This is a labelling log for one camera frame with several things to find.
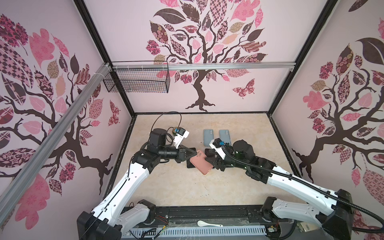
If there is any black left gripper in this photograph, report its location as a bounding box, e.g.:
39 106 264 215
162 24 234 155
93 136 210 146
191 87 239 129
158 144 197 164

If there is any pink phone case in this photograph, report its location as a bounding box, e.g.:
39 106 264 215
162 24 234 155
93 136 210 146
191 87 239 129
190 150 214 175

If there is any light blue case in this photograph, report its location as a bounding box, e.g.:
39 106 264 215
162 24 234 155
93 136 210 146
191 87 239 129
203 129 214 147
219 130 231 145

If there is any black phone without case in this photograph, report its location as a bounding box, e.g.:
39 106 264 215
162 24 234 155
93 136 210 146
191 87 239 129
187 148 196 169

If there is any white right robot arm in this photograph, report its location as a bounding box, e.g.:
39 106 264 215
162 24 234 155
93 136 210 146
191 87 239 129
206 139 354 240

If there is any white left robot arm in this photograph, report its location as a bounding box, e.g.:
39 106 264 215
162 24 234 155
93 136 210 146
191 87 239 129
77 128 197 240

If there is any white plastic spoon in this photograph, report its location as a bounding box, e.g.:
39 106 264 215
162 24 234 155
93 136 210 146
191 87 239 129
197 220 223 228

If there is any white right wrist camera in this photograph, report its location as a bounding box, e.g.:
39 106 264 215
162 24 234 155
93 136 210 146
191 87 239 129
209 138 226 160

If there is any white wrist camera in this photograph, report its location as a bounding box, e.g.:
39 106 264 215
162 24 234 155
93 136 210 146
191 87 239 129
209 138 226 160
173 127 190 149

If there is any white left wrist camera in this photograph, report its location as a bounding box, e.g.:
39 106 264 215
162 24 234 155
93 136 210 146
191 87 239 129
173 127 190 149

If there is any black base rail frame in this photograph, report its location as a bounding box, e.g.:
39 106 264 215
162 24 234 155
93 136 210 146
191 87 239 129
80 204 341 240

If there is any black wire basket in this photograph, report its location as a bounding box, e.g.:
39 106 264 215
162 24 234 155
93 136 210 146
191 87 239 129
103 60 171 94

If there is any white slotted cable duct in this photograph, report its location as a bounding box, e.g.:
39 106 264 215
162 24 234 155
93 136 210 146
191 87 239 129
122 226 267 240

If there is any aluminium rail back wall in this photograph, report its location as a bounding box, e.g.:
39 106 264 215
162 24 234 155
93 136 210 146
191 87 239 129
112 62 296 71

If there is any aluminium rail wall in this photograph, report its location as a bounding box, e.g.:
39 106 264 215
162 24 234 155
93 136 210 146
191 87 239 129
1 63 111 224
112 62 296 71

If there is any aluminium rail left wall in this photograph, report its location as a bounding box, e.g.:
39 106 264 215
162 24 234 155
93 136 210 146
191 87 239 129
1 63 111 224

